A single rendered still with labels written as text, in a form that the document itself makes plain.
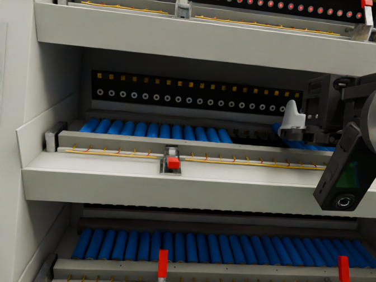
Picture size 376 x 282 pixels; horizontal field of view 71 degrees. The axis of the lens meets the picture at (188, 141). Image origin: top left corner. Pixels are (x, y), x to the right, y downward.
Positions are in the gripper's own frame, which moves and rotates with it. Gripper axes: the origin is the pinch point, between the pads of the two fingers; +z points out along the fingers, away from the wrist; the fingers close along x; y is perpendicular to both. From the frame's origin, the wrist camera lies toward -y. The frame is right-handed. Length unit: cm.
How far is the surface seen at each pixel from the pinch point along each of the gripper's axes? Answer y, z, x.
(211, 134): -0.7, 2.6, 12.8
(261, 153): -2.8, -3.7, 6.4
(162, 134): -1.3, 1.1, 21.0
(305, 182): -6.2, -7.4, 1.1
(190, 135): -1.1, 1.2, 16.5
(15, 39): 8.8, -6.8, 39.4
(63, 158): -5.3, -4.3, 34.0
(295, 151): -2.3, -3.6, 1.0
